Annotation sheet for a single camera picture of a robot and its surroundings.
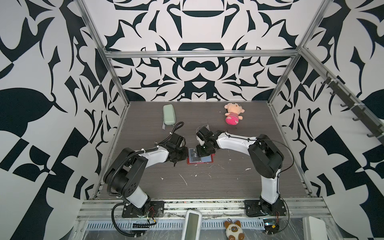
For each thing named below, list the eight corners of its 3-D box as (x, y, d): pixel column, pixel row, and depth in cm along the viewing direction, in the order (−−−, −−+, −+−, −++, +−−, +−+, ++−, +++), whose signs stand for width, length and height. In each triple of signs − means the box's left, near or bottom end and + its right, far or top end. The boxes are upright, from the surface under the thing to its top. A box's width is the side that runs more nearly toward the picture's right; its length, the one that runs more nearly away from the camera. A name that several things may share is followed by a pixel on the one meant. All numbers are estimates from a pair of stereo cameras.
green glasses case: (163, 129, 107) (162, 125, 104) (164, 108, 120) (163, 104, 116) (175, 128, 107) (175, 124, 104) (174, 107, 120) (174, 103, 117)
